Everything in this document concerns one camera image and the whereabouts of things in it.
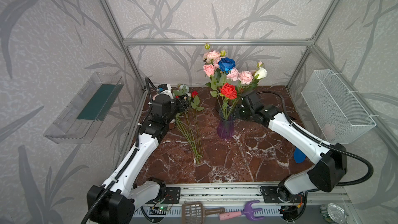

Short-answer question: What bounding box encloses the large red rose stem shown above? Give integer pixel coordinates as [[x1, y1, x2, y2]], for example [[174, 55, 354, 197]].
[[219, 83, 237, 120]]

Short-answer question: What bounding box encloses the purple glass vase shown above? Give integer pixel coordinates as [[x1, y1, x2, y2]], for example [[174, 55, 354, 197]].
[[217, 109, 235, 140]]

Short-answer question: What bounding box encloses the white rose stem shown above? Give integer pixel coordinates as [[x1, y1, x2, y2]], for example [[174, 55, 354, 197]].
[[238, 66, 267, 95]]

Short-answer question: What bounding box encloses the pink flower stem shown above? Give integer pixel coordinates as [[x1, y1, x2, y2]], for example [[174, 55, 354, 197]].
[[203, 64, 220, 101], [227, 62, 267, 119], [203, 43, 240, 119]]

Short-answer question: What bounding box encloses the blue rose stem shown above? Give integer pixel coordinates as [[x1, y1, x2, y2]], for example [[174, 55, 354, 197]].
[[218, 58, 236, 91]]

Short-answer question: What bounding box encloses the dark red glass vase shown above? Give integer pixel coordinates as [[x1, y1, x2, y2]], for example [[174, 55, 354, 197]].
[[214, 98, 222, 115]]

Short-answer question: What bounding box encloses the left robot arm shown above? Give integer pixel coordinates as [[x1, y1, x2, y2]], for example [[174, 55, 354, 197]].
[[82, 77, 190, 224]]

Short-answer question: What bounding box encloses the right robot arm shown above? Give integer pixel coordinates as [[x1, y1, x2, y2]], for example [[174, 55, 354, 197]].
[[234, 91, 374, 198]]

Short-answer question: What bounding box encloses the bunch of artificial flowers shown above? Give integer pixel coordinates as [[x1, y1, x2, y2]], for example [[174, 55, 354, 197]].
[[152, 83, 206, 166]]

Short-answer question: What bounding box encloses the blue garden trowel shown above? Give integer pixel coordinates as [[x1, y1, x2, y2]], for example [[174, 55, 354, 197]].
[[293, 147, 306, 163]]

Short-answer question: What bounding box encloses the pink item in basket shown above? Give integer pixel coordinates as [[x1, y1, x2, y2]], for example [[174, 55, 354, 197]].
[[322, 123, 336, 141]]

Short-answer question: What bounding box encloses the purple pink garden fork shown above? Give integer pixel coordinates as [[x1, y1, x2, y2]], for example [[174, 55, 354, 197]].
[[219, 200, 265, 221]]

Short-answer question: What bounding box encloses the brown plastic scoop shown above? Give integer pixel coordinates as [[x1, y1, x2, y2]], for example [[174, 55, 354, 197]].
[[181, 202, 226, 224]]

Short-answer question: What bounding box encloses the metal tin can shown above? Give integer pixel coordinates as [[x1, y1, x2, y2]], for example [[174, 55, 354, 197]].
[[320, 203, 347, 224]]

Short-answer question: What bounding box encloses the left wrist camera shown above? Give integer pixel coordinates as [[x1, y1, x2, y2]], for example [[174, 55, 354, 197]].
[[157, 84, 174, 99]]

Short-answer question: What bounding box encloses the clear plastic wall shelf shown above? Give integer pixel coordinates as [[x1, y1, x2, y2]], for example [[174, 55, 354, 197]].
[[44, 72, 124, 144]]

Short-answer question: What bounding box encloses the white wire mesh basket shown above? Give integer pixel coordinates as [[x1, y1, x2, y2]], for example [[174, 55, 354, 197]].
[[302, 69, 376, 144]]

